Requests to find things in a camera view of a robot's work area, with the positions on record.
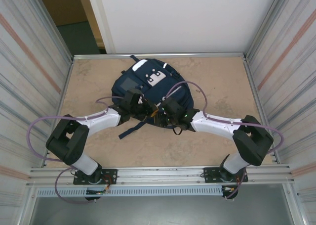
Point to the navy blue backpack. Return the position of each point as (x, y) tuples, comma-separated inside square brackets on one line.
[(158, 91)]

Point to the aluminium table side rail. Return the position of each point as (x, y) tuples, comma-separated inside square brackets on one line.
[(254, 86), (65, 86)]

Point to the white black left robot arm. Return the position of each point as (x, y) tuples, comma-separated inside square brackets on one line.
[(101, 123)]

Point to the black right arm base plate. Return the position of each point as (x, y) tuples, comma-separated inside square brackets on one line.
[(209, 175)]

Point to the long aluminium mounting rail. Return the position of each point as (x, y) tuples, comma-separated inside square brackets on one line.
[(160, 171)]

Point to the white door frame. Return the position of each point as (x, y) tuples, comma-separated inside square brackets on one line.
[(101, 19)]

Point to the aluminium table edge rail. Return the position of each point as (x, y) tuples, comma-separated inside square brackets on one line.
[(222, 55)]

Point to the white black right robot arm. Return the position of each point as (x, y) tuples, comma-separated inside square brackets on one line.
[(214, 124)]

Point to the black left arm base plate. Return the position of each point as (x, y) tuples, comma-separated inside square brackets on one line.
[(109, 175)]

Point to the corrugated metal enclosure panel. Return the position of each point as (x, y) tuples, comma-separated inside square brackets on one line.
[(291, 86), (24, 86)]

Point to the grey metal sheet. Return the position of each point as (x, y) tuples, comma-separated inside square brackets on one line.
[(160, 210)]

